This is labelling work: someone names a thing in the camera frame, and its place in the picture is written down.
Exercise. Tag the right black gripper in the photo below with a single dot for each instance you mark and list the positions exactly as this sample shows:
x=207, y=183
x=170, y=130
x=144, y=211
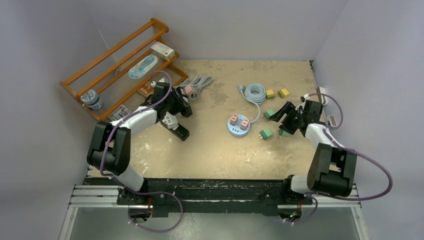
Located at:
x=285, y=108

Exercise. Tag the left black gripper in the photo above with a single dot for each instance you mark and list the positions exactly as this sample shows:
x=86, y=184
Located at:
x=178, y=104

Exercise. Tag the white power strip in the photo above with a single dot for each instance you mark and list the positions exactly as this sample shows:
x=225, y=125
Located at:
x=170, y=121

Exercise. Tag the yellow plug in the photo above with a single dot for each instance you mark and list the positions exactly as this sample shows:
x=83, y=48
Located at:
x=269, y=94
x=283, y=93

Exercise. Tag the black power strip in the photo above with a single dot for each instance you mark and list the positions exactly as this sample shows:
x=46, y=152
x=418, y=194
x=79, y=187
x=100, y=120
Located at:
x=180, y=132
x=183, y=102

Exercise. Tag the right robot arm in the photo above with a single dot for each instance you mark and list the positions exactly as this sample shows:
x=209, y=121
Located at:
x=332, y=168

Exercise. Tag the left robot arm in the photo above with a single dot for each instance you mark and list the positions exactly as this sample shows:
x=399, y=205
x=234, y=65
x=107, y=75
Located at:
x=110, y=146

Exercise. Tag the pink plug on right strip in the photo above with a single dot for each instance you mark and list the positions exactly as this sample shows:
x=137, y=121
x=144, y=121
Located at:
x=188, y=89

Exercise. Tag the pink plug on hub right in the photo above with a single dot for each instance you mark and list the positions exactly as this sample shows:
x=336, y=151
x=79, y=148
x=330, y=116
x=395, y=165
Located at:
x=244, y=124

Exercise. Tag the pink plug on hub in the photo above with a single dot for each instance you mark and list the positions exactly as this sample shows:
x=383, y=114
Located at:
x=234, y=119
x=244, y=124

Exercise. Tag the pink plug on hub left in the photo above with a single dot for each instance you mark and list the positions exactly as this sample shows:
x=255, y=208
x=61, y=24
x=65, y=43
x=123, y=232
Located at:
x=234, y=119

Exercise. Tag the orange snack packet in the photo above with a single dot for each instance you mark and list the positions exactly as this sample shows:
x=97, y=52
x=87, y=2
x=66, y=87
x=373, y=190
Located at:
x=146, y=90

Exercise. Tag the blue oval package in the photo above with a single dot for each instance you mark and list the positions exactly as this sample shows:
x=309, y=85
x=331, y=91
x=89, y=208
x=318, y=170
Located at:
x=142, y=67

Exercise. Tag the white red box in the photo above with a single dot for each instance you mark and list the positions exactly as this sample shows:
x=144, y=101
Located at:
x=164, y=51

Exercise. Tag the orange wooden rack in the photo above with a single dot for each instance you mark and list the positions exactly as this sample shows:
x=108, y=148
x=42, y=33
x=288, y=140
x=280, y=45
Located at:
x=108, y=73

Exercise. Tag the round blue power hub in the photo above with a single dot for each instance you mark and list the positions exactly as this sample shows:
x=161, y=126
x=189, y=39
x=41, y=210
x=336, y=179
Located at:
x=235, y=130

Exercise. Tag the colour marker pack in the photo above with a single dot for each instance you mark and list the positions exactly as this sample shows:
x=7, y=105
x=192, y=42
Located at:
x=121, y=112

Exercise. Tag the blue white ceramic jar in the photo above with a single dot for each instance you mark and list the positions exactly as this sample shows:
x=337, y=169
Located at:
x=92, y=100

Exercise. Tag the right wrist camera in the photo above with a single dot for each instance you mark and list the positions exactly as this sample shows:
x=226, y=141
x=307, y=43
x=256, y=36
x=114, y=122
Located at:
x=304, y=98

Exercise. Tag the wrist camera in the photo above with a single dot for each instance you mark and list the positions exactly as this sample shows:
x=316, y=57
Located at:
x=155, y=82
x=304, y=98

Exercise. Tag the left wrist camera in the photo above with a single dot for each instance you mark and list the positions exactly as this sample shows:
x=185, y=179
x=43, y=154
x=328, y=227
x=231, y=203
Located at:
x=155, y=82

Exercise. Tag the white wall clip upper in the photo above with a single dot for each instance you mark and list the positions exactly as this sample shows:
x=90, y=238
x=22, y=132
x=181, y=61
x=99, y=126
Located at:
x=322, y=98

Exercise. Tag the white wall clip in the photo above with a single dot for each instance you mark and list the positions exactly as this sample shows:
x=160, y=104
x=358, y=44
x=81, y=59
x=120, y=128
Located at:
x=322, y=98
x=331, y=121

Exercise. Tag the white wall clip lower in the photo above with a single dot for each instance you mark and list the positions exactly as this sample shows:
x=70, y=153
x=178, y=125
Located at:
x=331, y=121

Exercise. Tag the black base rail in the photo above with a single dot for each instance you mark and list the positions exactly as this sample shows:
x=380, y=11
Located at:
x=162, y=196

